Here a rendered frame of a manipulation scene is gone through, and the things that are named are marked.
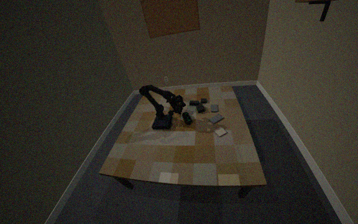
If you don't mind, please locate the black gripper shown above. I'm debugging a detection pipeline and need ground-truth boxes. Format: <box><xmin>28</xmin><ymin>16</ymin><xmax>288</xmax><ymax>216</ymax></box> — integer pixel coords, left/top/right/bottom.
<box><xmin>168</xmin><ymin>102</ymin><xmax>186</xmax><ymax>116</ymax></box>

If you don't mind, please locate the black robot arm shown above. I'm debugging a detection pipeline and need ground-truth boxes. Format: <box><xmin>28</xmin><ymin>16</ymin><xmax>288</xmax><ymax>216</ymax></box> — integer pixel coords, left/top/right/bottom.
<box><xmin>139</xmin><ymin>85</ymin><xmax>183</xmax><ymax>120</ymax></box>

